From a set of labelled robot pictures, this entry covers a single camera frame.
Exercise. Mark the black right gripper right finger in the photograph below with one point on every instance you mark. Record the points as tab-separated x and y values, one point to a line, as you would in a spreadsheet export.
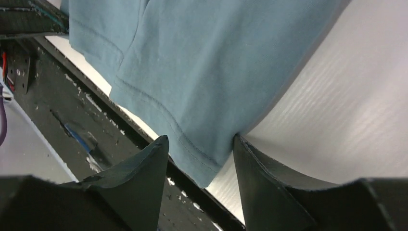
276	197

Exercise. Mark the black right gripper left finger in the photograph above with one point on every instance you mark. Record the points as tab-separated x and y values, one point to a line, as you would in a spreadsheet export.
125	197

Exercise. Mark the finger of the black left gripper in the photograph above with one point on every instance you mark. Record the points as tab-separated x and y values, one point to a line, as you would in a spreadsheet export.
31	18

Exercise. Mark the grey-blue t-shirt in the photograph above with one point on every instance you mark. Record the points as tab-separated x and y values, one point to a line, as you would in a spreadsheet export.
199	71

